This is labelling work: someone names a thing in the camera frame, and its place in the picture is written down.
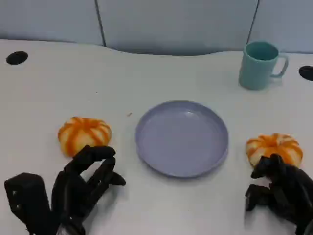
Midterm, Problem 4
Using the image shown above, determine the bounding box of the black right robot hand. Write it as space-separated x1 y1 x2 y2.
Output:
244 153 313 235

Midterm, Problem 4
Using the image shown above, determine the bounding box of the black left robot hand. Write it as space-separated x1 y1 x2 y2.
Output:
50 144 127 222

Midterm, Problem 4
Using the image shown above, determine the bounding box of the orange white toy bread roll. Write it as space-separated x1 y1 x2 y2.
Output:
246 133 304 169
58 116 112 157

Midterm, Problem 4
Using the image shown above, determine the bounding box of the black round table grommet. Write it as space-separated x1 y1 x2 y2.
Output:
298 65 313 81
6 50 29 66

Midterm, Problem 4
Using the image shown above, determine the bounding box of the lilac plate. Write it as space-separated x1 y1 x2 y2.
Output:
135 99 229 178

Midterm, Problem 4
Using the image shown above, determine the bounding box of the pale green mug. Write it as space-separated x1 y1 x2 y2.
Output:
238 41 289 91

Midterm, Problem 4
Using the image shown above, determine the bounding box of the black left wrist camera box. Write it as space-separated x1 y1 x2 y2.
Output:
3 172 61 235

